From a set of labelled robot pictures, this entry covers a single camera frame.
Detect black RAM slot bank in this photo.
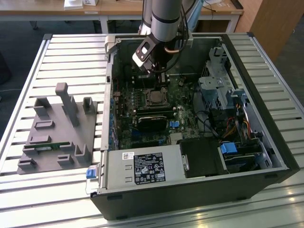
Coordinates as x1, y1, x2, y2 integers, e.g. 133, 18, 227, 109
135, 107, 175, 117
133, 74, 170, 88

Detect green motherboard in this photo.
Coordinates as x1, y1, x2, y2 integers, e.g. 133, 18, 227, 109
111, 76, 207, 152

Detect blue case latch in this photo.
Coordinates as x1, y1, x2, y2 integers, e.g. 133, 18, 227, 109
85, 166, 100, 180

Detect wooden desk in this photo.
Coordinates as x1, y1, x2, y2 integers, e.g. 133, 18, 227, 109
0, 0, 245, 34

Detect green RAM stick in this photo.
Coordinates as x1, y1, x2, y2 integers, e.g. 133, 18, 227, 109
23, 142, 72, 152

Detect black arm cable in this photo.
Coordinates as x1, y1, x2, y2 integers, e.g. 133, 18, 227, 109
163, 0, 190, 73

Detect yellow black wire bundle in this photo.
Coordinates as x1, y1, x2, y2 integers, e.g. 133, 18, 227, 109
222, 117, 238, 140

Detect coloured wire bundle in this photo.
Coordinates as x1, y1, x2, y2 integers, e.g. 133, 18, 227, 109
241, 118, 253, 135

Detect blue disk carrier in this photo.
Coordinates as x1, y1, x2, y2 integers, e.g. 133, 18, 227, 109
219, 142, 238, 157

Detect black PC case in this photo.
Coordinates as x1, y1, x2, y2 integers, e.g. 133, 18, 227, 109
89, 32, 300, 220

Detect black graphics card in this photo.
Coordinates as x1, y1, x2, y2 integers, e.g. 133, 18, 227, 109
136, 115, 168, 133

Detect silver power supply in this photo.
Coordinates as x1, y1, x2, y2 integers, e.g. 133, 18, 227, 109
101, 144, 190, 190

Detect silver drive cage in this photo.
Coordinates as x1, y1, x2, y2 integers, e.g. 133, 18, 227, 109
197, 46, 250, 112

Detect black plastic wire holder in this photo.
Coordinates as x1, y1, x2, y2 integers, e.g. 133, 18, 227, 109
209, 108, 238, 138

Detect grey case handle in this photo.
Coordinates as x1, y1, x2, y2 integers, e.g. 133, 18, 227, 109
104, 35, 119, 55

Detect wooden cabinet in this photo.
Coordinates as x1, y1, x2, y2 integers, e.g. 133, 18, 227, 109
234, 0, 304, 62

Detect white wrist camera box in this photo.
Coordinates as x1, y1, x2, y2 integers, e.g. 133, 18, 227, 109
132, 39, 157, 69

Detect CPU socket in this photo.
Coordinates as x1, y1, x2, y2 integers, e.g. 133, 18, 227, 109
144, 87, 171, 108

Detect grey parts rack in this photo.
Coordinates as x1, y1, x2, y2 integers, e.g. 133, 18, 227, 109
16, 82, 99, 176

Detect silver chipset heatsink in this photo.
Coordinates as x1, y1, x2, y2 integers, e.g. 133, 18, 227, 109
171, 133, 185, 144

